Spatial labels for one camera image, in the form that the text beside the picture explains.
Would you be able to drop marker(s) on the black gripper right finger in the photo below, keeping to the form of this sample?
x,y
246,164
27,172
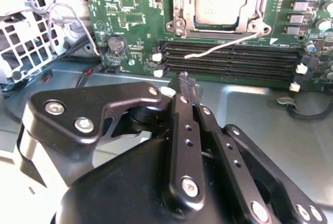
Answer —
x,y
240,177

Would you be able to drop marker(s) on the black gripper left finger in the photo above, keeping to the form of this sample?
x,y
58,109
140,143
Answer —
x,y
78,104

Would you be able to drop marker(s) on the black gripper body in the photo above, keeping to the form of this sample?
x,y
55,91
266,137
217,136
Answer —
x,y
117,187

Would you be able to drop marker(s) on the thin metal locking lever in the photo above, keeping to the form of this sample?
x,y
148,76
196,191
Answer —
x,y
191,56

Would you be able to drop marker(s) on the silver CPU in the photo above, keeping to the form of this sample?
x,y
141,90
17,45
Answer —
x,y
218,0

